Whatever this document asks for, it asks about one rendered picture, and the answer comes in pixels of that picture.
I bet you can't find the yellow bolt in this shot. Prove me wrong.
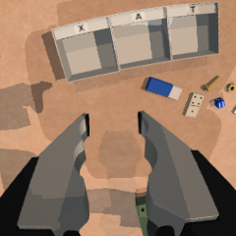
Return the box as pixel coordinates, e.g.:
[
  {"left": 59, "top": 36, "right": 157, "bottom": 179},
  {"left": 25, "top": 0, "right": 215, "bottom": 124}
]
[{"left": 205, "top": 76, "right": 221, "bottom": 91}]

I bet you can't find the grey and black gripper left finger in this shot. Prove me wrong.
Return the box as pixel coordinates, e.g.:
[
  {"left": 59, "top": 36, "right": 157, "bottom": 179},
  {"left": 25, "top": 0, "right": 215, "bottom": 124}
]
[{"left": 0, "top": 113, "right": 89, "bottom": 236}]

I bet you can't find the blue die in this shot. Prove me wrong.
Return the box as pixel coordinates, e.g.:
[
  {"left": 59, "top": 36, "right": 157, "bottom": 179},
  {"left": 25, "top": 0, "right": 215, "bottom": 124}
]
[{"left": 214, "top": 97, "right": 225, "bottom": 109}]

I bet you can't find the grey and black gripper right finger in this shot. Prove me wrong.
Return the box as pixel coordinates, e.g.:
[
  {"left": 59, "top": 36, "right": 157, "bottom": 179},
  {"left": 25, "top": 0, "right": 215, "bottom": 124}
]
[{"left": 138, "top": 110, "right": 236, "bottom": 236}]

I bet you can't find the blue and white eraser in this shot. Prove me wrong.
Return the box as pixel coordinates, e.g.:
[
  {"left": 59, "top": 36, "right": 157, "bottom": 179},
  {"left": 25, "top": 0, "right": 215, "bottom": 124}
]
[{"left": 146, "top": 77, "right": 182, "bottom": 100}]

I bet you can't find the yellow hex nut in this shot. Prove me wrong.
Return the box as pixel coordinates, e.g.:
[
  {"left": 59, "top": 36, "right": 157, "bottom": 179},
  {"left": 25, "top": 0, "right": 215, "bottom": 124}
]
[{"left": 226, "top": 84, "right": 236, "bottom": 92}]

